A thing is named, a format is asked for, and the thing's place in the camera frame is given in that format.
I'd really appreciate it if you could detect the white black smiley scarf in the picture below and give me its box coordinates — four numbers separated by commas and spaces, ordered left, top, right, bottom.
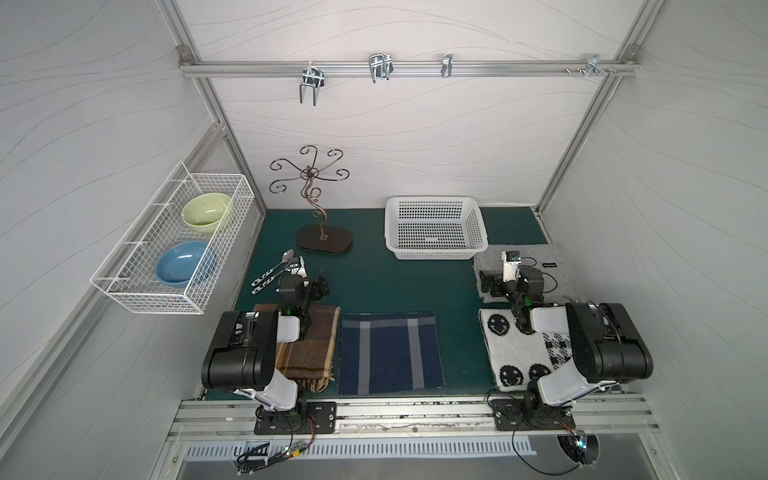
478, 309, 572, 392

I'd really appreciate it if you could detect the brown plaid scarf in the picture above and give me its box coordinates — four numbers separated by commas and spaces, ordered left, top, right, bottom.
275, 304, 341, 396

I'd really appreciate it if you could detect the navy blue plaid scarf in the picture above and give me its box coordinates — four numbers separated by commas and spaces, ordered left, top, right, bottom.
337, 312, 445, 396

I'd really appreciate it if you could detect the white plastic basket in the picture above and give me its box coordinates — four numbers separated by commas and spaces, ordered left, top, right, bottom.
384, 196, 488, 260

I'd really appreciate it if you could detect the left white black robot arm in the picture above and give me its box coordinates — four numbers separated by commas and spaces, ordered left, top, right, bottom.
201, 274, 340, 415

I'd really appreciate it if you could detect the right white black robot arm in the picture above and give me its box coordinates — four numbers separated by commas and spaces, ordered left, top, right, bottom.
478, 262, 654, 416

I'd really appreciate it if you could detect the silver spoon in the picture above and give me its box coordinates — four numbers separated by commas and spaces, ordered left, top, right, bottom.
251, 249, 295, 287

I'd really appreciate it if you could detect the bronze scroll jewelry stand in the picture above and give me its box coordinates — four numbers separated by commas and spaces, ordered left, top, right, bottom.
268, 145, 353, 254

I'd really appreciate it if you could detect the green dark table mat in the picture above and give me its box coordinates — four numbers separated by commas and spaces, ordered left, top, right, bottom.
226, 207, 548, 396

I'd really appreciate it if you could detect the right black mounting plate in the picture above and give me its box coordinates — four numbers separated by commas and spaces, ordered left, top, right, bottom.
489, 398, 576, 432

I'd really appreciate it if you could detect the black mounting plate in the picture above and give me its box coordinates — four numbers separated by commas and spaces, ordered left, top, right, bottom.
489, 398, 576, 432
253, 401, 337, 436

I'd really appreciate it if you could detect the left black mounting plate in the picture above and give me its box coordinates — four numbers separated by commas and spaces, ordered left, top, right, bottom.
253, 401, 337, 436

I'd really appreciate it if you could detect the green ceramic bowl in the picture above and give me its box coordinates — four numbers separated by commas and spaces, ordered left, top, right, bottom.
181, 192, 234, 234

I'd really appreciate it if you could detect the blue ceramic bowl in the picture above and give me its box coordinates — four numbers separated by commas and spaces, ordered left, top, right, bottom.
155, 240, 218, 289

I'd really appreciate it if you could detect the white vent grille strip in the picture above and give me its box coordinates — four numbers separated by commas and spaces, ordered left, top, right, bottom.
183, 435, 537, 463

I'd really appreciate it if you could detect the left wiring bundle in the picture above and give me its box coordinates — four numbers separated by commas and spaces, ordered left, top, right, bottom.
233, 413, 317, 476

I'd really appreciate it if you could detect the double prong metal hook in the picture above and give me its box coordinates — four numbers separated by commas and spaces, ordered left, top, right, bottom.
299, 66, 325, 106

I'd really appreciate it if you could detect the small single metal hook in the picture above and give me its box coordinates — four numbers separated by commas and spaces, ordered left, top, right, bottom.
441, 54, 453, 78

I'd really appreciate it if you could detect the looped metal hook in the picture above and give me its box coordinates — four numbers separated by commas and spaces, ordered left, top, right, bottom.
368, 53, 394, 83

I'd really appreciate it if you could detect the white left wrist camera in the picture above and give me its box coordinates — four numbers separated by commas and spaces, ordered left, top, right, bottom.
289, 256, 308, 279

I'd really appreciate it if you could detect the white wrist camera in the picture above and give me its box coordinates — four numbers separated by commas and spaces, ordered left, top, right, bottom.
502, 250, 522, 283
289, 256, 308, 279

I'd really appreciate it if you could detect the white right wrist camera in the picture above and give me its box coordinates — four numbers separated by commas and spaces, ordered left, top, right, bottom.
502, 250, 522, 283

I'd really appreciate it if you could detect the white wire wall basket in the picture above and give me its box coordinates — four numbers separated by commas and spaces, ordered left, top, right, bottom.
90, 163, 255, 315

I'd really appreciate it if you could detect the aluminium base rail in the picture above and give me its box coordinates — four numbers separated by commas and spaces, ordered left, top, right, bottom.
166, 394, 661, 444

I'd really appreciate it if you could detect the right black cable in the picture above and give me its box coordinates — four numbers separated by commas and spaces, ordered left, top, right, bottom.
510, 427, 582, 478

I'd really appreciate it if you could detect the right metal bracket hook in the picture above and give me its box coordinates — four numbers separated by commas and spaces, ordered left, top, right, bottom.
564, 54, 612, 79

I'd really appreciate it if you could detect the aluminium cross rail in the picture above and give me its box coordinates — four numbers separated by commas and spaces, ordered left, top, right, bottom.
180, 59, 641, 80

